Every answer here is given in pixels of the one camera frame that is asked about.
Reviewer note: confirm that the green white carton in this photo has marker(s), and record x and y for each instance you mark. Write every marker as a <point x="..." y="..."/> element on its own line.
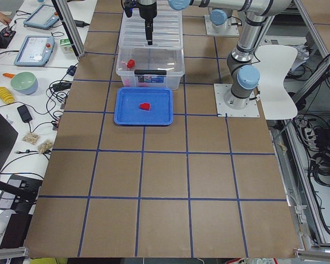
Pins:
<point x="66" y="46"/>

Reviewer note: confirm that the red block large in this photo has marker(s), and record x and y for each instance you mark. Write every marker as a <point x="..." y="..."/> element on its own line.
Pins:
<point x="130" y="63"/>

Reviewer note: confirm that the red block small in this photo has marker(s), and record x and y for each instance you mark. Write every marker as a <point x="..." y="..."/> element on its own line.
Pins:
<point x="145" y="106"/>

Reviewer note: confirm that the black box latch handle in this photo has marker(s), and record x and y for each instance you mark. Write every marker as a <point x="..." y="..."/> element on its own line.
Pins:
<point x="150" y="72"/>

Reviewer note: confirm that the teach pendant far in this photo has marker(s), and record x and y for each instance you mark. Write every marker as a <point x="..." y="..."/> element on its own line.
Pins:
<point x="43" y="17"/>

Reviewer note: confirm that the blue plastic tray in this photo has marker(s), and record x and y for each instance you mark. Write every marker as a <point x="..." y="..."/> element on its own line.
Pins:
<point x="127" y="111"/>

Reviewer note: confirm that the green bowl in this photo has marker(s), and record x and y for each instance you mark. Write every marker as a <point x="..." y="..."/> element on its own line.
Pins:
<point x="24" y="83"/>

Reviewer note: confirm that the clear plastic storage box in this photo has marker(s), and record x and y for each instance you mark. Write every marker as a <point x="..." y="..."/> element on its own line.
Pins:
<point x="146" y="67"/>

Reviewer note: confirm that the orange toy carrot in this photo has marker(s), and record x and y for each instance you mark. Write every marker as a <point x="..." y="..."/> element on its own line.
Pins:
<point x="8" y="75"/>

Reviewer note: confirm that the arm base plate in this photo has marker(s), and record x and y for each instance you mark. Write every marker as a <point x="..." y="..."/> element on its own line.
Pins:
<point x="228" y="29"/>
<point x="229" y="106"/>

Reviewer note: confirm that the black power adapter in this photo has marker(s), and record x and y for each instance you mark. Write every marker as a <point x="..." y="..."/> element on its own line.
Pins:
<point x="24" y="113"/>

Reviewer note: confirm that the white chair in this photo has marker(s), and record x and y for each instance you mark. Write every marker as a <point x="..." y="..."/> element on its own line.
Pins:
<point x="275" y="62"/>

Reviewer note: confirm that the teach pendant near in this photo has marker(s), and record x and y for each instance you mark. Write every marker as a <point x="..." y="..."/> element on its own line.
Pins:
<point x="35" y="51"/>

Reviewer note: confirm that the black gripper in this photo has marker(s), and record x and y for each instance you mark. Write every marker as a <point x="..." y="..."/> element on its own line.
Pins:
<point x="147" y="11"/>

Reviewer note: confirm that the yellow toy stack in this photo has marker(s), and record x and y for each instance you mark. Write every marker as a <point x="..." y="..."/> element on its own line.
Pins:
<point x="6" y="96"/>

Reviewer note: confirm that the clear plastic box lid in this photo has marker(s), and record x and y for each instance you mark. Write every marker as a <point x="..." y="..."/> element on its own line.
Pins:
<point x="167" y="27"/>

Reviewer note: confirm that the teach pendant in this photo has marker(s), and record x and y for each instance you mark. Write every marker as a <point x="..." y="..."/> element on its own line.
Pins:
<point x="35" y="51"/>
<point x="43" y="17"/>

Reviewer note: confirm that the aluminium frame post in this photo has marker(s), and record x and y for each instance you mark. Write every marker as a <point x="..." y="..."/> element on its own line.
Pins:
<point x="68" y="23"/>

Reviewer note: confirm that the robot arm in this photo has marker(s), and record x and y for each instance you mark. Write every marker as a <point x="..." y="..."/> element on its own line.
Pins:
<point x="245" y="76"/>

